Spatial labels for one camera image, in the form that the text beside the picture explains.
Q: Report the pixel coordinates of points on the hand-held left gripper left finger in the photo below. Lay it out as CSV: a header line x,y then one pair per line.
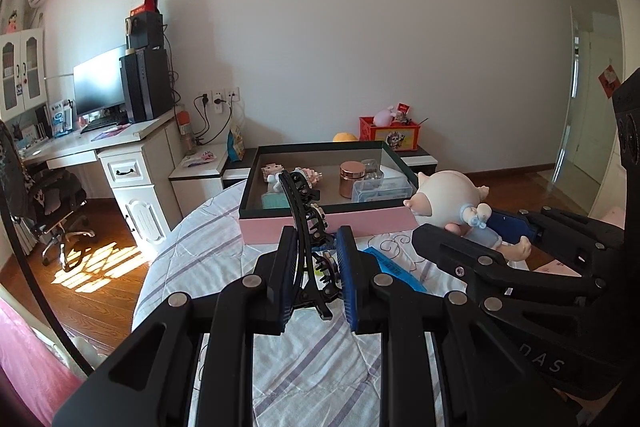
x,y
287,297

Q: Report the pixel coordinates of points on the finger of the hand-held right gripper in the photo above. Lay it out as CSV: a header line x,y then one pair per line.
x,y
510,224
450,252

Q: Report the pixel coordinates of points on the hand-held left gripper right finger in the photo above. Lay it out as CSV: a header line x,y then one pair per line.
x,y
347,287

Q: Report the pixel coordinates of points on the blue yellow paper box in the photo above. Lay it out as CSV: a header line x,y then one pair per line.
x,y
395,267

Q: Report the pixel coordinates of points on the baby doll with pacifier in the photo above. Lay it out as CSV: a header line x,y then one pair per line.
x,y
445,197

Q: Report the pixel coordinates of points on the pink storage box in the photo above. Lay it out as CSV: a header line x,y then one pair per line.
x,y
270,229

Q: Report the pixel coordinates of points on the black hair claw clip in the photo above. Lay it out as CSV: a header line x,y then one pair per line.
x,y
302,207

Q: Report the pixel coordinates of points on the rose gold metal can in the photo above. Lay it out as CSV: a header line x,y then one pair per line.
x,y
352,182

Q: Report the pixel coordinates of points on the colourful building block plate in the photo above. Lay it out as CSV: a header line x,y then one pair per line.
x,y
312,177

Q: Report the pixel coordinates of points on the bed with striped sheet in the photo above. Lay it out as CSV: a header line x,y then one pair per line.
x,y
210,257

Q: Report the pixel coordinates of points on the clear plastic box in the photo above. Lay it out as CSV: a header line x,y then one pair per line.
x,y
385,192

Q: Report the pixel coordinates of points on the white wardrobe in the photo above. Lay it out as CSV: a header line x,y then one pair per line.
x,y
607,177

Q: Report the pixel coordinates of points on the white door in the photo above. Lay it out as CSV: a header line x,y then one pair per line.
x,y
595,132

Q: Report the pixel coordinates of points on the red toy box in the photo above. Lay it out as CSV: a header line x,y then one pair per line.
x,y
390,138

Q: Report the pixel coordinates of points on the white nightstand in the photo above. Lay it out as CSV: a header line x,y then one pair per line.
x,y
197,194

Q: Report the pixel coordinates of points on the small doll with red label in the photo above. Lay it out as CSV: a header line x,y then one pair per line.
x,y
402,114

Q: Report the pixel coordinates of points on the yellow plush toy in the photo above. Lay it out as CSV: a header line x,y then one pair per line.
x,y
345,137

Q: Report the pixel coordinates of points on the pink plush toy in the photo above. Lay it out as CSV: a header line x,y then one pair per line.
x,y
384,117

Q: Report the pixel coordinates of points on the blue snack bag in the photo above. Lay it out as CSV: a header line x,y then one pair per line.
x,y
236,147

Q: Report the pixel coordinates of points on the pink white packet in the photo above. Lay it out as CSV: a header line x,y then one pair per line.
x,y
200,158

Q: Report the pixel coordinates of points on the red door decoration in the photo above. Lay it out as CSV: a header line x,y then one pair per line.
x,y
610,82

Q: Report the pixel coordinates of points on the orange bottle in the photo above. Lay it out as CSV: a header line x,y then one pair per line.
x,y
186,127

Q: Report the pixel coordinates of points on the white desk with drawers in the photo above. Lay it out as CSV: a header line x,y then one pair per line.
x,y
150,132

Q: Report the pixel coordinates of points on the black computer tower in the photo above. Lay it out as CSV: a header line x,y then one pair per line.
x,y
147,87

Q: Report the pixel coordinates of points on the black keyboard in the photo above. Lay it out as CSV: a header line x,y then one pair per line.
x,y
102,124

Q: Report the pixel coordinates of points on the office chair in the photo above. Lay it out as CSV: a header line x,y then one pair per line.
x,y
45,197

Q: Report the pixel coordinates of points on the pink blanket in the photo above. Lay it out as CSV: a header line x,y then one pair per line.
x,y
30,357

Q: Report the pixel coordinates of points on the white radiator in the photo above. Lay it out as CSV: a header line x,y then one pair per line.
x,y
25,234

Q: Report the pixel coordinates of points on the computer monitor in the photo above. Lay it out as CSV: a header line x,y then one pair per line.
x,y
97,82

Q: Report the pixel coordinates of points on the blue white box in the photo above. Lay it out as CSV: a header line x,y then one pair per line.
x,y
60,119

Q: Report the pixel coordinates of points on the black speaker box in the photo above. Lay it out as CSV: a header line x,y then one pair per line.
x,y
145,32

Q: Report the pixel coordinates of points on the white glass door cabinet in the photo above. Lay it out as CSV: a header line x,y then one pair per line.
x,y
27,72

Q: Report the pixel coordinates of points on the small cartoon doll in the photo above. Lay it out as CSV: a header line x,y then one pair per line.
x,y
13,22

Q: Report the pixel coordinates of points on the white wall socket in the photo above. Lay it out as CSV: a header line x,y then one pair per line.
x,y
202,99
219,99
234,95

